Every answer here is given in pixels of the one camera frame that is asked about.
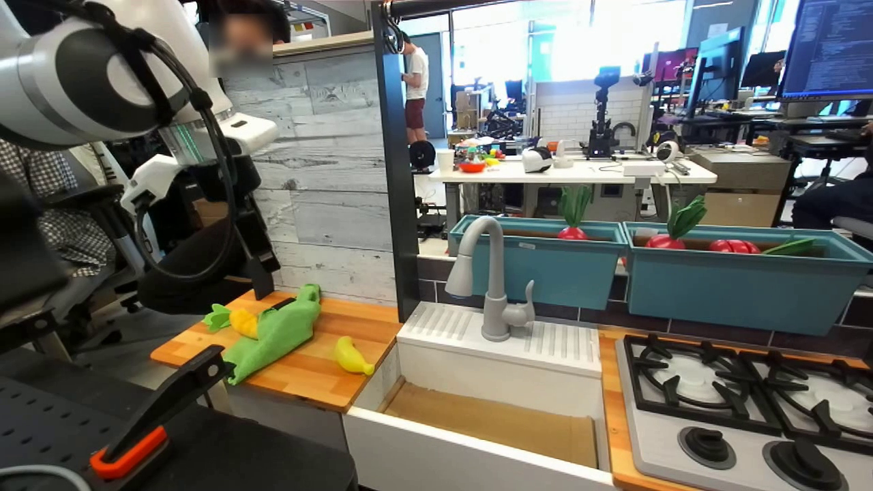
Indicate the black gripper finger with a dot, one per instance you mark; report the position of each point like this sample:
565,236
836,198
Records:
262,262
237,247

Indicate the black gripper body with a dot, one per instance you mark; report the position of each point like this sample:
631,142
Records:
214,195

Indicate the green microfiber towel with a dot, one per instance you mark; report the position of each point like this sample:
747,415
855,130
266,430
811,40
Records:
274,336

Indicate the white franka robot arm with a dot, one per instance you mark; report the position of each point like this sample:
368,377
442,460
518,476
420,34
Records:
54,92

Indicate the yellow toy corn green husk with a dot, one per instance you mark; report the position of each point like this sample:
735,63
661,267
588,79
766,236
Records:
244,319

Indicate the whitewashed wood backsplash panel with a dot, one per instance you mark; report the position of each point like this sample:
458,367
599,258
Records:
327,180

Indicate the yellow toy banana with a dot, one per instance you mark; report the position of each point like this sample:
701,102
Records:
350,356

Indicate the grey mesh office chair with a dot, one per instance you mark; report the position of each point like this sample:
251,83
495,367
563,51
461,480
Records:
54,227

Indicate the person with black hair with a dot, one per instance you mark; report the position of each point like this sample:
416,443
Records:
249,32

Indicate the black perforated platform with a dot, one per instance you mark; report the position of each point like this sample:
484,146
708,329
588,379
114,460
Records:
236,453

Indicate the red bowl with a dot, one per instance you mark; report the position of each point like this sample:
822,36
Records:
472,168

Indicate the grey toy faucet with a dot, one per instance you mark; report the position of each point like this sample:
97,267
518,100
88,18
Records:
495,308

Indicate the white toy sink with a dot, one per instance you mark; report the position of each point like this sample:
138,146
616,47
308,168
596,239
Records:
507,349

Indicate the short teal planter box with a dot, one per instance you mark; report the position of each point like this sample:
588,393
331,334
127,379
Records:
547,267

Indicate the red toy radish straight leaves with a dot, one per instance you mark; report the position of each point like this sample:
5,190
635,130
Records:
573,233

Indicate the white table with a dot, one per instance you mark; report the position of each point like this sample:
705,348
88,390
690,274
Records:
581,173

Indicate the red toy radish slanted leaf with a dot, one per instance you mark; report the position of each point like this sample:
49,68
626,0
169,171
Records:
665,240

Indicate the white toy stove top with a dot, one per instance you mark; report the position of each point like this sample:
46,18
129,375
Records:
656,446

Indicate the red toy pepper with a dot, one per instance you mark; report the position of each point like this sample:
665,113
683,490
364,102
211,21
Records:
731,247

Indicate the long teal planter box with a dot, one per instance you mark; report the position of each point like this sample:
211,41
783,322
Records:
736,291

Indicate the black stove knob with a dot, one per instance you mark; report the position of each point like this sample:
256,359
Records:
805,465
708,446

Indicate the beige cabinet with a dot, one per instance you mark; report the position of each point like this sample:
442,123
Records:
739,180

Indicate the black burner grate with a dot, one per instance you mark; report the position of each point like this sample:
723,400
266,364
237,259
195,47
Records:
739,386

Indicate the green toy vegetable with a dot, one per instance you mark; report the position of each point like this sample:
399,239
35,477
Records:
795,247

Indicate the large computer monitor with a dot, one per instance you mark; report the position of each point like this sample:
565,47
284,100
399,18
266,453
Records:
826,44

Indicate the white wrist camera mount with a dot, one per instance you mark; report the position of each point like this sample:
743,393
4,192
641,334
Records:
151,180

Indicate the black vertical post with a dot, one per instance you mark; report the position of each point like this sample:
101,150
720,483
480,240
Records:
397,180

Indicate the black camera stand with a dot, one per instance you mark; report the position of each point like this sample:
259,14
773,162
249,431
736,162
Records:
603,117

